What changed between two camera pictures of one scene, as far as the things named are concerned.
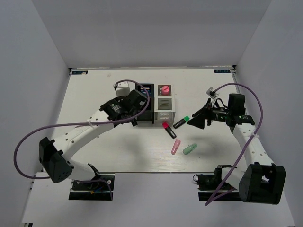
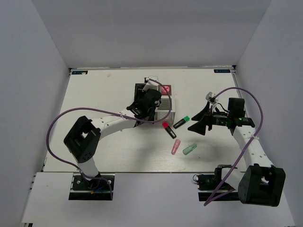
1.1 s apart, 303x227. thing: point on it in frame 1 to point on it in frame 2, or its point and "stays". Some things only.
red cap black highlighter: (168, 128) stays
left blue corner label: (79, 72) stays
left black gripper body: (133, 115) to (138, 101)
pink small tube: (175, 146) stays
